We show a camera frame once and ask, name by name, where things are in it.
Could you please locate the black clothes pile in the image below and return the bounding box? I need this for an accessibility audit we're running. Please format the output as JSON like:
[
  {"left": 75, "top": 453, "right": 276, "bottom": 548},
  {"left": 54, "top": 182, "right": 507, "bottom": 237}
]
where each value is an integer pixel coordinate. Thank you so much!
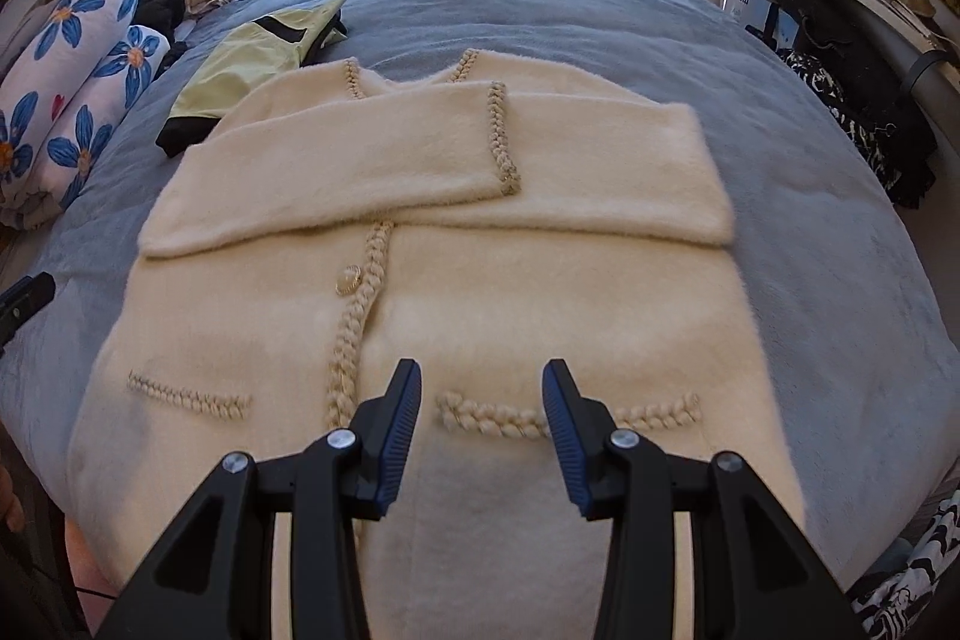
[{"left": 135, "top": 0, "right": 188, "bottom": 79}]

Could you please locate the dark grey tube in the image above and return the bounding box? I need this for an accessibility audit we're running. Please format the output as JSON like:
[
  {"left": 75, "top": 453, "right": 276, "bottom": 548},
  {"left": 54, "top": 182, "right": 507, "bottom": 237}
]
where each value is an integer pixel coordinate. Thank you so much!
[{"left": 900, "top": 49, "right": 957, "bottom": 95}]

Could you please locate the cream fuzzy cardigan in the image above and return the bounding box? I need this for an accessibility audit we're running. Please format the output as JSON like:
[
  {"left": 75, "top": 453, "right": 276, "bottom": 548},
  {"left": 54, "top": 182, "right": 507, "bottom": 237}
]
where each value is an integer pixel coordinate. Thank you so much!
[{"left": 64, "top": 47, "right": 807, "bottom": 640}]

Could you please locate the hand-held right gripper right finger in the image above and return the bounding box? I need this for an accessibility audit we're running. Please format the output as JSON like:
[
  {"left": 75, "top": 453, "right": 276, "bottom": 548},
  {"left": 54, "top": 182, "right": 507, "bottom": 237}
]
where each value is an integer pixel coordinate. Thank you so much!
[{"left": 541, "top": 359, "right": 871, "bottom": 640}]

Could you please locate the person's left hand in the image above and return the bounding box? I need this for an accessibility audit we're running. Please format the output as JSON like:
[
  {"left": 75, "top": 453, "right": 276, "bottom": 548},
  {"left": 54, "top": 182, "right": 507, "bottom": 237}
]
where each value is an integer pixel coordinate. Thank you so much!
[{"left": 0, "top": 466, "right": 27, "bottom": 532}]

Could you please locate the black white patterned cloth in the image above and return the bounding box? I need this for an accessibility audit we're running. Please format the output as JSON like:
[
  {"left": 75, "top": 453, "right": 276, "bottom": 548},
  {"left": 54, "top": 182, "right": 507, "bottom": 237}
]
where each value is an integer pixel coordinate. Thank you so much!
[
  {"left": 780, "top": 51, "right": 908, "bottom": 199},
  {"left": 851, "top": 486, "right": 960, "bottom": 640}
]

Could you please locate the green and black folded garment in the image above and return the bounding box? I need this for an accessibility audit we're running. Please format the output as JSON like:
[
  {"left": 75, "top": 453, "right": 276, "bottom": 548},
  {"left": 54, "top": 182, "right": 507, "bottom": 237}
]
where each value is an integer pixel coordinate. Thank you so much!
[{"left": 156, "top": 0, "right": 350, "bottom": 160}]

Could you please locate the black bag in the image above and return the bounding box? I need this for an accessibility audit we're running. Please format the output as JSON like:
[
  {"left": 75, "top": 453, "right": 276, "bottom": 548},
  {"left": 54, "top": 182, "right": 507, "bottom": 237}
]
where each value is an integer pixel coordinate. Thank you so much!
[{"left": 750, "top": 0, "right": 938, "bottom": 210}]

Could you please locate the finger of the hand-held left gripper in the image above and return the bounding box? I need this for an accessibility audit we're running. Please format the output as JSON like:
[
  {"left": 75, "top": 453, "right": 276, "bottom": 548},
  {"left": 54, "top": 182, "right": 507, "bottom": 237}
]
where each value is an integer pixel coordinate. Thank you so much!
[{"left": 0, "top": 271, "right": 57, "bottom": 345}]

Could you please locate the white box with blue print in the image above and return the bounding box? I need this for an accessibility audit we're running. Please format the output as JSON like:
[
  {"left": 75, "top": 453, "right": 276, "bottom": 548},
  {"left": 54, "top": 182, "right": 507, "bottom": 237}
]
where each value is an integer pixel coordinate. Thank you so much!
[{"left": 721, "top": 0, "right": 800, "bottom": 49}]

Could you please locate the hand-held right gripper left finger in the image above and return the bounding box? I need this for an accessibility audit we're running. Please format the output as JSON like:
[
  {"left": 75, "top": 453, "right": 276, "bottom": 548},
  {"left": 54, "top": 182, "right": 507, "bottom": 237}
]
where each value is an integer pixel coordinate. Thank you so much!
[{"left": 97, "top": 359, "right": 422, "bottom": 640}]

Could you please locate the blue floral rolled blanket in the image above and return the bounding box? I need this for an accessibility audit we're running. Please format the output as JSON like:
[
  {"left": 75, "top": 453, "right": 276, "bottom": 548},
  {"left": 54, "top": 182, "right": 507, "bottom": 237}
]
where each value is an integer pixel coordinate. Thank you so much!
[{"left": 0, "top": 0, "right": 172, "bottom": 230}]

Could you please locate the pink bed sheet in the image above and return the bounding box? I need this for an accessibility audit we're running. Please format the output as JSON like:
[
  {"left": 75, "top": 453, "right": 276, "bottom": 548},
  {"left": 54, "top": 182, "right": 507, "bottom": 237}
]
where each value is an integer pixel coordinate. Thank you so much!
[{"left": 66, "top": 516, "right": 121, "bottom": 607}]

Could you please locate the blue bed cover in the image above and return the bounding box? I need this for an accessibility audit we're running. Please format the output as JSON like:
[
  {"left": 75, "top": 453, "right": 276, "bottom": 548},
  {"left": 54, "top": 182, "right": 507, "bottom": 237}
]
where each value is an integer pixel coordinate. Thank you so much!
[{"left": 0, "top": 0, "right": 960, "bottom": 536}]

